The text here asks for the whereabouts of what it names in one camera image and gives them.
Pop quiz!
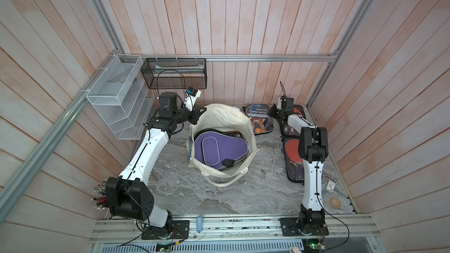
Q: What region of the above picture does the red paddle case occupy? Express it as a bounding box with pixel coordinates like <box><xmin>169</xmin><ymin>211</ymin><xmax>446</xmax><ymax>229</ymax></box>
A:
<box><xmin>282</xmin><ymin>138</ymin><xmax>305</xmax><ymax>184</ymax></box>
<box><xmin>278</xmin><ymin>104</ymin><xmax>306</xmax><ymax>138</ymax></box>

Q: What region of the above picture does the Deerway paddle set pack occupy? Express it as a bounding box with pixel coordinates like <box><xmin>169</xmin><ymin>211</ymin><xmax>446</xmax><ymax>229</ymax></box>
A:
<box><xmin>243</xmin><ymin>103</ymin><xmax>274</xmax><ymax>135</ymax></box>

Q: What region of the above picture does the canvas tote bag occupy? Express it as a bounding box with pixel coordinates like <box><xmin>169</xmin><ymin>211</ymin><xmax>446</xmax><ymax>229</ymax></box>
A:
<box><xmin>186</xmin><ymin>104</ymin><xmax>258</xmax><ymax>187</ymax></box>

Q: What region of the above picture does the purple paddle cover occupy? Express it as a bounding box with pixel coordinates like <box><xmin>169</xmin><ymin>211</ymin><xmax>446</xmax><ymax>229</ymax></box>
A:
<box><xmin>194</xmin><ymin>132</ymin><xmax>248</xmax><ymax>170</ymax></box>

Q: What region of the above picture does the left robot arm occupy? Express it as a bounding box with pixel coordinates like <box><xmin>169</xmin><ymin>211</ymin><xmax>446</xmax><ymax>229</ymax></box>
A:
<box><xmin>105</xmin><ymin>87</ymin><xmax>206</xmax><ymax>239</ymax></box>

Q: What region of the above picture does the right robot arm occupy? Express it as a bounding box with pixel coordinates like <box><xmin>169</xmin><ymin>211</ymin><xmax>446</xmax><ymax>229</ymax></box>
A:
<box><xmin>269</xmin><ymin>96</ymin><xmax>329</xmax><ymax>235</ymax></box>

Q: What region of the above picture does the black mesh basket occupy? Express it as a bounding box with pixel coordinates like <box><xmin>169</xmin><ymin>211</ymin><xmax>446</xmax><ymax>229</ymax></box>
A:
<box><xmin>141</xmin><ymin>57</ymin><xmax>207</xmax><ymax>90</ymax></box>

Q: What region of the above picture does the small white tag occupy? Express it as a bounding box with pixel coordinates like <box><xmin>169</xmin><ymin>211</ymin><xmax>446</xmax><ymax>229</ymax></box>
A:
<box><xmin>326</xmin><ymin>180</ymin><xmax>336</xmax><ymax>193</ymax></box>

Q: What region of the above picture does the small blue cylinder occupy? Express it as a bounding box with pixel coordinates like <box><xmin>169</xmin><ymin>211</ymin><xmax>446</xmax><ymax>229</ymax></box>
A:
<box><xmin>196</xmin><ymin>216</ymin><xmax>204</xmax><ymax>233</ymax></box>

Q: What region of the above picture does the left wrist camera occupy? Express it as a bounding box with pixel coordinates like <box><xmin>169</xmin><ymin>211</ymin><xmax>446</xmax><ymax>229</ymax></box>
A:
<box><xmin>184</xmin><ymin>87</ymin><xmax>202</xmax><ymax>111</ymax></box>

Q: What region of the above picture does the white wire mesh shelf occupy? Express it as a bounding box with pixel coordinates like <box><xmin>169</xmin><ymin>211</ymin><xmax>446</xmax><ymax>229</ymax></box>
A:
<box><xmin>87</xmin><ymin>55</ymin><xmax>155</xmax><ymax>140</ymax></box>

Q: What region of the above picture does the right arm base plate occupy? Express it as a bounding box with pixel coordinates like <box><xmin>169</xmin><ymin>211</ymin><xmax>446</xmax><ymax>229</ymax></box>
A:
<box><xmin>280</xmin><ymin>217</ymin><xmax>329</xmax><ymax>237</ymax></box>

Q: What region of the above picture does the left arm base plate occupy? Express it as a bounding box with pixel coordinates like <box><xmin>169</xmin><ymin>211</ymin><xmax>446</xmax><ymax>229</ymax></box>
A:
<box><xmin>141</xmin><ymin>220</ymin><xmax>190</xmax><ymax>240</ymax></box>

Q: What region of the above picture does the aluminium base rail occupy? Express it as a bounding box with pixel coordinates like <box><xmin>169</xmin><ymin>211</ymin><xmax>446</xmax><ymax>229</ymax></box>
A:
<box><xmin>88</xmin><ymin>214</ymin><xmax>387</xmax><ymax>253</ymax></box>

